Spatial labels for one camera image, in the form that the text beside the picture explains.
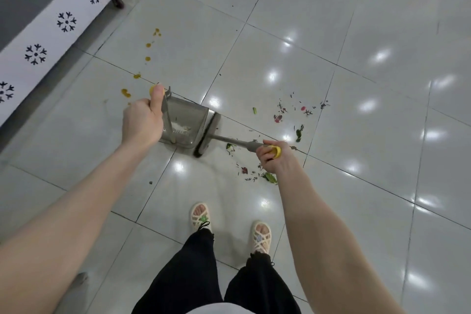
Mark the person's left hand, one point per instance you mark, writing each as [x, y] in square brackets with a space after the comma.
[141, 126]

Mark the person's right hand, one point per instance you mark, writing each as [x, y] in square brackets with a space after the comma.
[279, 161]

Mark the leaf debris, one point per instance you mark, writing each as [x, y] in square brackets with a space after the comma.
[299, 135]

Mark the grey broom with yellow cap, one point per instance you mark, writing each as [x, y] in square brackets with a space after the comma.
[211, 129]

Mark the person's left forearm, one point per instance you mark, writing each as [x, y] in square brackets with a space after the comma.
[55, 229]

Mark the person's right forearm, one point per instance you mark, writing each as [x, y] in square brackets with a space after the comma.
[331, 251]

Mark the person's right beige sandal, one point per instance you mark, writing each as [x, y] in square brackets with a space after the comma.
[262, 238]

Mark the person's beige sandal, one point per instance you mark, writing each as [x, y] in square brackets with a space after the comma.
[262, 238]
[200, 216]

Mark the person's left beige sandal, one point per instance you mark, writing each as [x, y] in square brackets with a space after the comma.
[200, 216]

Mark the person's black trousers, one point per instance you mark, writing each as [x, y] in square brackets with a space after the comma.
[184, 277]

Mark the person's white shirt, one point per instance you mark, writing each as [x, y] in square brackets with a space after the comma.
[219, 308]

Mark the orange liquid spill drops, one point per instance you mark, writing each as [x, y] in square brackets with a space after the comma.
[126, 93]

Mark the grey glass display freezer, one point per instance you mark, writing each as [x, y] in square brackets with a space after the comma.
[36, 12]

